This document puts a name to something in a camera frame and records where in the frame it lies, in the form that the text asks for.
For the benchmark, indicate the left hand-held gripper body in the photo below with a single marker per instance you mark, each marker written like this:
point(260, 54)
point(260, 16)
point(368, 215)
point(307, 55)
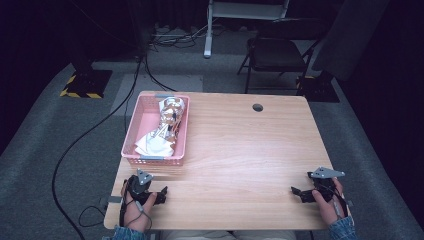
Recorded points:
point(140, 188)

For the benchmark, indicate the black folding chair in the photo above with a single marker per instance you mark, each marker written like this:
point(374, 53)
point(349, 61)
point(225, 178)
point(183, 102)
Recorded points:
point(273, 53)

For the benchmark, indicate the person's right hand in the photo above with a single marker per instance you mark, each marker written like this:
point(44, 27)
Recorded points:
point(328, 208)

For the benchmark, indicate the white metal stand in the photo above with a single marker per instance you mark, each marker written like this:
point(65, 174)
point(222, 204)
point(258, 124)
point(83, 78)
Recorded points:
point(208, 33)

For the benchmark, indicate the pink plastic basket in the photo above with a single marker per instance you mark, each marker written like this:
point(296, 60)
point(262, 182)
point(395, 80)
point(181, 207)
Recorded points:
point(146, 123)

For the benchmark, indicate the grey tape strip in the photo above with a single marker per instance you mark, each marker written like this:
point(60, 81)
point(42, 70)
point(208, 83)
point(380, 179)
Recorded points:
point(113, 199)

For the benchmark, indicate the grey hanging cloth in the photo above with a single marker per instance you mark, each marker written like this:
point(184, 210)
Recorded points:
point(350, 36)

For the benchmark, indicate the silver foil bag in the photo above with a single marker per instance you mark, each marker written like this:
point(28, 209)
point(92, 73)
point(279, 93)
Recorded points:
point(166, 130)

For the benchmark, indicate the person's left hand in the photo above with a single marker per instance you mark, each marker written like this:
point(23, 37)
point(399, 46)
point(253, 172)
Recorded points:
point(140, 213)

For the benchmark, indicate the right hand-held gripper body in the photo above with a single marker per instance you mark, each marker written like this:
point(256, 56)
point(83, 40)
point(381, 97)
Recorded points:
point(325, 186)

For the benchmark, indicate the black base yellow striped tape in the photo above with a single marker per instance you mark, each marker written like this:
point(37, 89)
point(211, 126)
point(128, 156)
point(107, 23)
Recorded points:
point(318, 90)
point(88, 83)

